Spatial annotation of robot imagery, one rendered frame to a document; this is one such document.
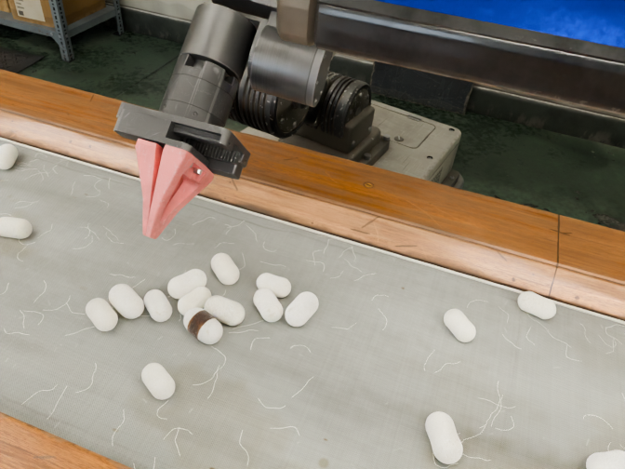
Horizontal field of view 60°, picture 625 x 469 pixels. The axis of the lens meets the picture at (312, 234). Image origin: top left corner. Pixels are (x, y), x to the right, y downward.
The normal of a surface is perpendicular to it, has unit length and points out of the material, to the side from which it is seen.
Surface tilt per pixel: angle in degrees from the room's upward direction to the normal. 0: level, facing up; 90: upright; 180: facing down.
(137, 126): 41
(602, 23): 58
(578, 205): 0
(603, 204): 0
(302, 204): 45
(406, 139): 0
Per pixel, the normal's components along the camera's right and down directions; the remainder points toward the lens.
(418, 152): 0.07, -0.76
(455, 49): -0.34, 0.59
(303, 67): -0.15, 0.22
